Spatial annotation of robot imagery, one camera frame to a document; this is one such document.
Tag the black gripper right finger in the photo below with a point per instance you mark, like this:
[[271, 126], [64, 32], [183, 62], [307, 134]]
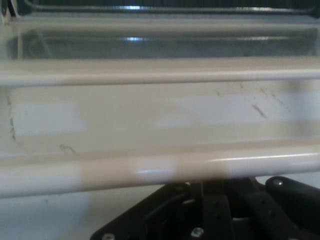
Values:
[[280, 207]]

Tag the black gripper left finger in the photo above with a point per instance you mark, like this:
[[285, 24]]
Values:
[[175, 215]]

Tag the white dish rack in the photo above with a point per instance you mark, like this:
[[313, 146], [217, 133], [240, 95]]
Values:
[[160, 110]]

